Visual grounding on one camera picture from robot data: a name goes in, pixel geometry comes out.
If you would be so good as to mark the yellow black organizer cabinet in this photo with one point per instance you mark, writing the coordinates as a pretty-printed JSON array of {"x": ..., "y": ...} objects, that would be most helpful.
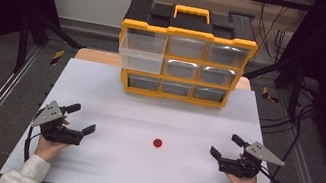
[{"x": 193, "y": 25}]

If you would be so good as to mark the pulled-out clear plastic drawer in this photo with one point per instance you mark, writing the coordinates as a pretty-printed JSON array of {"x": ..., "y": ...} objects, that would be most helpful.
[{"x": 141, "y": 57}]

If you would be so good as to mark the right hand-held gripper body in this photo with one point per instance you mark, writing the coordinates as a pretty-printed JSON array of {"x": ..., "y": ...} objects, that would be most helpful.
[{"x": 244, "y": 168}]

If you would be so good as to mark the black metal stand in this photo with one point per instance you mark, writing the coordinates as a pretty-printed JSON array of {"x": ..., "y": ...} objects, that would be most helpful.
[
  {"x": 23, "y": 43},
  {"x": 295, "y": 91}
]

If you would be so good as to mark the wooden board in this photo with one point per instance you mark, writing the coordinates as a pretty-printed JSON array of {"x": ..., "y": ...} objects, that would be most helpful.
[{"x": 97, "y": 56}]

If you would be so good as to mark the small red round part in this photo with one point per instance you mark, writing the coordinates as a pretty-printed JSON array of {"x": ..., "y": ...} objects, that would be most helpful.
[{"x": 157, "y": 143}]

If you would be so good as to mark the person's left hand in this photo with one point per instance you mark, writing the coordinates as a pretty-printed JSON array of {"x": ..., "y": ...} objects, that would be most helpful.
[{"x": 47, "y": 149}]

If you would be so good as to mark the set of closed clear drawers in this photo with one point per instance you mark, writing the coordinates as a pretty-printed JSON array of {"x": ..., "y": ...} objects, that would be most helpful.
[{"x": 187, "y": 47}]

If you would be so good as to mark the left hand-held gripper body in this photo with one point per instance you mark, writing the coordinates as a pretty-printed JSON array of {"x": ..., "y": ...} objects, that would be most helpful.
[{"x": 54, "y": 131}]

